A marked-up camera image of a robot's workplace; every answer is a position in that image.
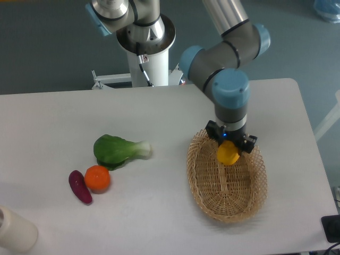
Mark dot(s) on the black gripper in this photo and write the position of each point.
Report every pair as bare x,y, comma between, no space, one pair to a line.
244,142

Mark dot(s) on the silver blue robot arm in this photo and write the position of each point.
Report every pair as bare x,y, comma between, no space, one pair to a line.
146,35

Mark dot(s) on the woven wicker basket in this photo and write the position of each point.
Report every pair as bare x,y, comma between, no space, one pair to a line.
230,194

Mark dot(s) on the green bok choy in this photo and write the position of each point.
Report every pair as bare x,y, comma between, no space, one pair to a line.
113,152

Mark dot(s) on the black device at table edge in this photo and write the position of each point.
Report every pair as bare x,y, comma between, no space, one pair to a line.
331,228

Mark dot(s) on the orange tangerine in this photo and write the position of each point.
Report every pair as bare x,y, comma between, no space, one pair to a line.
97,179

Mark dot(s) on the blue bag in background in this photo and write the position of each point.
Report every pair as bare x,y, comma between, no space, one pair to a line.
328,10

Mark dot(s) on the purple sweet potato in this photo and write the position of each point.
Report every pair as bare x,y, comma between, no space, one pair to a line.
79,188

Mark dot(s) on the cream cylindrical bottle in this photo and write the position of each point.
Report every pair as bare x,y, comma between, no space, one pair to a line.
17,233

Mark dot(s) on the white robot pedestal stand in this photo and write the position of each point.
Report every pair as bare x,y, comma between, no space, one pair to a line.
146,70

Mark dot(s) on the white frame bar right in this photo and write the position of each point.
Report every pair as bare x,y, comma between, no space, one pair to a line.
329,120

